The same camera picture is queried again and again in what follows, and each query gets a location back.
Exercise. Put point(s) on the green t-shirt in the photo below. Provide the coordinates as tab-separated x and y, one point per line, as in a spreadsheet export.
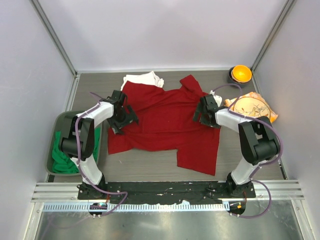
63	164

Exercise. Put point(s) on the white slotted cable duct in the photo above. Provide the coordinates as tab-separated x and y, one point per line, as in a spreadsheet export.
95	207

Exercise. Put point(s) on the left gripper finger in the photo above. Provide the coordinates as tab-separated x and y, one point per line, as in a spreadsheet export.
117	129
131	116

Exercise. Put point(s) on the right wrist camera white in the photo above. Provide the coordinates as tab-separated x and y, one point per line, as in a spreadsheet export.
218	99

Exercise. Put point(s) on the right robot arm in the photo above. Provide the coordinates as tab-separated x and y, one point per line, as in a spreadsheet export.
259	143

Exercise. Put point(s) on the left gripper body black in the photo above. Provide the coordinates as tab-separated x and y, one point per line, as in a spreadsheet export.
120	118

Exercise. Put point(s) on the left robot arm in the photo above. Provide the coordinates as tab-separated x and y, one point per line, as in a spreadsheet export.
77	139

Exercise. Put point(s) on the grey plastic tray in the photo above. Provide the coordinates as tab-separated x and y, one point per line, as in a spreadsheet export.
60	120

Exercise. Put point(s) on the embroidered round plate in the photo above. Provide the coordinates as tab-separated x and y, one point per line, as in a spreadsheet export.
251	107

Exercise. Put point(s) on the red t-shirt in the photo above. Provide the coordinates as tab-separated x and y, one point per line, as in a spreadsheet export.
165	122

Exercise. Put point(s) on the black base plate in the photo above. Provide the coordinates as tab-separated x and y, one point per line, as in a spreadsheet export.
167	192

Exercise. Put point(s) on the folded white t-shirt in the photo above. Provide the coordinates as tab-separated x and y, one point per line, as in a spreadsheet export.
149	78

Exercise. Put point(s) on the orange bowl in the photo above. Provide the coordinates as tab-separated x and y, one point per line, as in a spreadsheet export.
241	74

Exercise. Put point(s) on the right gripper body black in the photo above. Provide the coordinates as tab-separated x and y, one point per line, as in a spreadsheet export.
204	120

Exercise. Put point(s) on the aluminium rail frame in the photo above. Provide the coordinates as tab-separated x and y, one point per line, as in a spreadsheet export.
68	191

